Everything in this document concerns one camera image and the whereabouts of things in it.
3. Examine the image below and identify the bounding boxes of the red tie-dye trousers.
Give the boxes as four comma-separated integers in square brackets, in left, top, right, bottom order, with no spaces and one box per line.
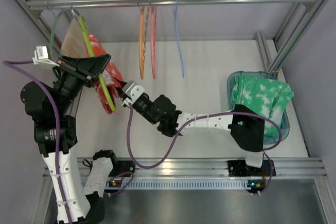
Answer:
[88,34,123,114]

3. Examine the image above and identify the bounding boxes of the lime green plastic hanger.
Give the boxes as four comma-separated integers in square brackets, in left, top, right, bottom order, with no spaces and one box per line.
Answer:
[78,15,117,112]

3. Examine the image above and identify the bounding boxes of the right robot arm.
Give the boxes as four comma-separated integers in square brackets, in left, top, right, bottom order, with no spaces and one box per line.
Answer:
[116,80,265,168]

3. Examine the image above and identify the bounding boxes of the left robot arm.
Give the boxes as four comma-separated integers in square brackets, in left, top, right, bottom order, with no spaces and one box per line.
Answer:
[20,54,117,223]

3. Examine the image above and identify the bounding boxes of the dark green round hanger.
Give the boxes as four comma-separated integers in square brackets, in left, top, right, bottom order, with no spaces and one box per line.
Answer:
[49,7,80,62]

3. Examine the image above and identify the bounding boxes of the orange wavy hanger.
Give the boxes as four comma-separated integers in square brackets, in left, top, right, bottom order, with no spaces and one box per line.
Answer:
[139,6,150,80]

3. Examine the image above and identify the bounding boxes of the beige folded garment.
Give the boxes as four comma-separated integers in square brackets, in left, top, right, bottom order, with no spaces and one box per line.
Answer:
[61,18,88,59]

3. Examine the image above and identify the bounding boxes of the green tie-dye garment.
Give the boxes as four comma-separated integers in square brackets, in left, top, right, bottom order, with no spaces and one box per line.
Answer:
[230,75,294,138]

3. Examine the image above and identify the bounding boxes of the teal plastic basket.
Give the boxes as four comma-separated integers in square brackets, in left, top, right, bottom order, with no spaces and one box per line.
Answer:
[227,70,291,145]

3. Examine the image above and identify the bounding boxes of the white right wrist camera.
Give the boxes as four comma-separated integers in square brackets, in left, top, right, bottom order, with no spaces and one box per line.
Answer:
[120,80,145,107]

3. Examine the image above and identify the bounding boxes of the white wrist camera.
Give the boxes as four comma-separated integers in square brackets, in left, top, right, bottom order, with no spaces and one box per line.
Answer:
[32,45,60,70]
[120,80,145,107]

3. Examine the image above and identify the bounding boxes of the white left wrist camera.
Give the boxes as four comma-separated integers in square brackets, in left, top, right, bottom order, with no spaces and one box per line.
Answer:
[32,45,60,70]

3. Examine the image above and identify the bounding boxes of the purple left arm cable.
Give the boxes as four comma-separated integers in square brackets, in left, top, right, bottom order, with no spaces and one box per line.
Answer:
[2,60,73,224]

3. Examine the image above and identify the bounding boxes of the left aluminium frame post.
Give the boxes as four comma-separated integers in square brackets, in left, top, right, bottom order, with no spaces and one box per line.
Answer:
[14,0,51,42]

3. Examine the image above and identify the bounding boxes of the aluminium frame post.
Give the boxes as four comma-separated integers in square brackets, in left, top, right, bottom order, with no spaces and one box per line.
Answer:
[14,0,51,42]
[255,0,329,76]

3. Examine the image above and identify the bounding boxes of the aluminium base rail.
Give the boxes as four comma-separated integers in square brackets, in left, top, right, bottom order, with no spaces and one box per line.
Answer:
[43,157,328,190]

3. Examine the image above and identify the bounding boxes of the light blue wire hanger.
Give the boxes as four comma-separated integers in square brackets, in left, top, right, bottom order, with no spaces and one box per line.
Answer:
[173,0,185,78]

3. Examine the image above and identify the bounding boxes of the right aluminium frame post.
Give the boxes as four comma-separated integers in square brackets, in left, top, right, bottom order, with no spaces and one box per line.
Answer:
[255,0,329,76]

